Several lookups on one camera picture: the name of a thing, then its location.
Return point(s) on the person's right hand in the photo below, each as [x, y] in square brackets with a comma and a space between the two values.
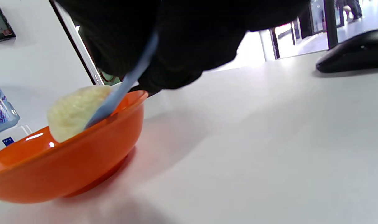
[192, 34]

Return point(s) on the pale yellow dumpling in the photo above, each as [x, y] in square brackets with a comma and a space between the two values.
[70, 112]

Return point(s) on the black flat device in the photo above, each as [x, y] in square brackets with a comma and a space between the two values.
[356, 53]

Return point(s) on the glass door with metal frame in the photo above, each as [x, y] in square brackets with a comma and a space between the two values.
[83, 49]

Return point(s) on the orange plastic bowl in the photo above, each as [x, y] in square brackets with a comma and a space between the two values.
[83, 161]

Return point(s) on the blue dessert shovel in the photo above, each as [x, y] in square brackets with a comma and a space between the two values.
[114, 99]

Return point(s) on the white water dispenser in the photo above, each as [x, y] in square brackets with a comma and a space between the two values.
[8, 141]

